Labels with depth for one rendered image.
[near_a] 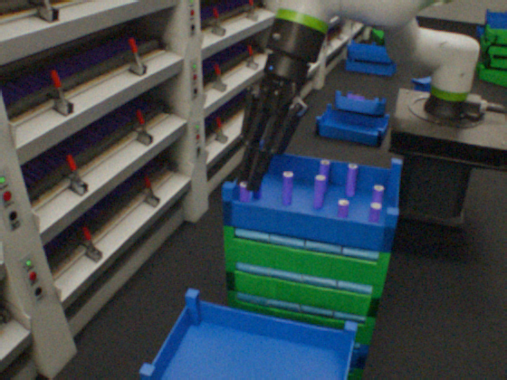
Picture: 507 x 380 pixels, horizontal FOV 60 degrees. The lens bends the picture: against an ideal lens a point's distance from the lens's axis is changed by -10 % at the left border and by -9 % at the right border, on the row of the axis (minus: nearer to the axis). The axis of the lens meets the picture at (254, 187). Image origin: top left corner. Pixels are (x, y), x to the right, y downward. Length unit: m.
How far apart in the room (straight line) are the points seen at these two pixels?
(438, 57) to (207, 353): 1.08
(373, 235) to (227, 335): 0.31
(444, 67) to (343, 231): 0.82
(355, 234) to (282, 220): 0.13
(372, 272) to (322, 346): 0.16
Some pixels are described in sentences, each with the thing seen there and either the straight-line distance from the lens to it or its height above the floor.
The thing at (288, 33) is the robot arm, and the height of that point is 0.73.
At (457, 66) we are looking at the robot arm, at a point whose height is 0.53.
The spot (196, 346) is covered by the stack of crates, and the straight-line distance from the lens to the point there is 0.87.
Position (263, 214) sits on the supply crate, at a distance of 0.83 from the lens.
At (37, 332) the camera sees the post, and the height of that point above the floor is 0.15.
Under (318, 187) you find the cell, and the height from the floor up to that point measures 0.45.
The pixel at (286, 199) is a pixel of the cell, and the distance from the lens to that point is 0.91.
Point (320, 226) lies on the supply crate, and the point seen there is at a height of 0.43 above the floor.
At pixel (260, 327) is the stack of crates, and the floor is 0.26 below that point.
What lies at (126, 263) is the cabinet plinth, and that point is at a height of 0.05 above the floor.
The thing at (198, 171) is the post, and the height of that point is 0.17.
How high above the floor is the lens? 0.91
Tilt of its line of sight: 31 degrees down
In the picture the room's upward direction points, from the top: straight up
